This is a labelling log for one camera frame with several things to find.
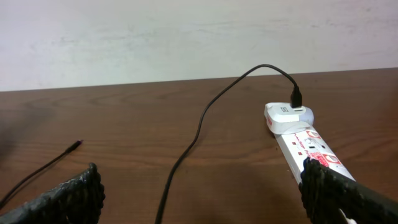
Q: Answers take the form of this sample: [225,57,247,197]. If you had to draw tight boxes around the white USB charger plug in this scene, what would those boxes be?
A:
[264,103,314,135]

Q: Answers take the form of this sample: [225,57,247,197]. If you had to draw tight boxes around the white power strip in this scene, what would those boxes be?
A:
[275,127,355,184]

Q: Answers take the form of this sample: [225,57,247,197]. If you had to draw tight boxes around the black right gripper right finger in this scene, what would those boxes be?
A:
[298,158,397,224]

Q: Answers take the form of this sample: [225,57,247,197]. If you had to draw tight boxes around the white power strip cord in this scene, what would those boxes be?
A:
[338,208,358,224]

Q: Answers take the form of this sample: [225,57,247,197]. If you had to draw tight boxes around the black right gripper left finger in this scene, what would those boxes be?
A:
[1,163,105,224]

